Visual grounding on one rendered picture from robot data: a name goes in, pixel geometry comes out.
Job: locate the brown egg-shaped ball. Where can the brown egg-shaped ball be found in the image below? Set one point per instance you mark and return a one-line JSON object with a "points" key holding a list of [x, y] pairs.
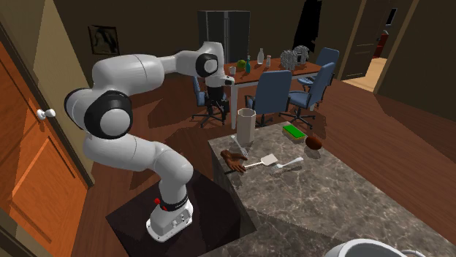
{"points": [[313, 142]]}

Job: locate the beige octagonal container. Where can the beige octagonal container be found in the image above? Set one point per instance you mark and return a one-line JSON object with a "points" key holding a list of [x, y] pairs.
{"points": [[246, 124]]}

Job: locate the dark framed wall picture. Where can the dark framed wall picture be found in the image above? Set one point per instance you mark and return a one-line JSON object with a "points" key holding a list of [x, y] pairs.
{"points": [[104, 40]]}

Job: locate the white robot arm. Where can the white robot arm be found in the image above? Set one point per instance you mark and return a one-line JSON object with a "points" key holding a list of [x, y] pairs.
{"points": [[124, 74]]}

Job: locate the white dish brush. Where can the white dish brush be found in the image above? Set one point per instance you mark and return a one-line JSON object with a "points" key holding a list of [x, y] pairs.
{"points": [[289, 163]]}

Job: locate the dark robot stand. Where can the dark robot stand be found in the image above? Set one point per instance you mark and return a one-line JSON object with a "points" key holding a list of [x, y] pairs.
{"points": [[213, 213]]}

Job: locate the clear grey kitchen scraper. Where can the clear grey kitchen scraper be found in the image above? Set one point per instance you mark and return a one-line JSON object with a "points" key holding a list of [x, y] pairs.
{"points": [[238, 145]]}

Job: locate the dark grey refrigerator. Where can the dark grey refrigerator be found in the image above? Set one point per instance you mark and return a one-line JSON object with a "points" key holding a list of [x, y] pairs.
{"points": [[235, 32]]}

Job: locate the green and yellow sponge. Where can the green and yellow sponge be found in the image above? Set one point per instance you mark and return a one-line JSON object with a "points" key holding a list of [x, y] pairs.
{"points": [[294, 132]]}

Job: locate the brown dining table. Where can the brown dining table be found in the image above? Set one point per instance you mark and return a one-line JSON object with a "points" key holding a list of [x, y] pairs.
{"points": [[274, 71]]}

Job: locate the white round appliance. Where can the white round appliance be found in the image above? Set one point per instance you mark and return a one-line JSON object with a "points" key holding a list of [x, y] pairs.
{"points": [[367, 249]]}

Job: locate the brown wooden hand figure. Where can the brown wooden hand figure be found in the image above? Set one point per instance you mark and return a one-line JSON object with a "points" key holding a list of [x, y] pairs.
{"points": [[233, 162]]}

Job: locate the blue office chair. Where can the blue office chair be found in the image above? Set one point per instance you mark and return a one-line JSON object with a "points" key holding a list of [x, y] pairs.
{"points": [[313, 89], [272, 92], [202, 101], [326, 58]]}

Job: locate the orange wooden door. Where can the orange wooden door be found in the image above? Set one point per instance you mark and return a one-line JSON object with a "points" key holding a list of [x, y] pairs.
{"points": [[32, 170]]}

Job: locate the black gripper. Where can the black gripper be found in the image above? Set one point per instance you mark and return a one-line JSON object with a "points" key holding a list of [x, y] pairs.
{"points": [[216, 94]]}

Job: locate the white spatula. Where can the white spatula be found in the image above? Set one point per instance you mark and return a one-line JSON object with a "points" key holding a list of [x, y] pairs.
{"points": [[269, 159]]}

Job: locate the dark brown panel door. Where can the dark brown panel door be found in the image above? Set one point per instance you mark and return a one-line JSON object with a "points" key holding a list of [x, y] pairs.
{"points": [[359, 39]]}

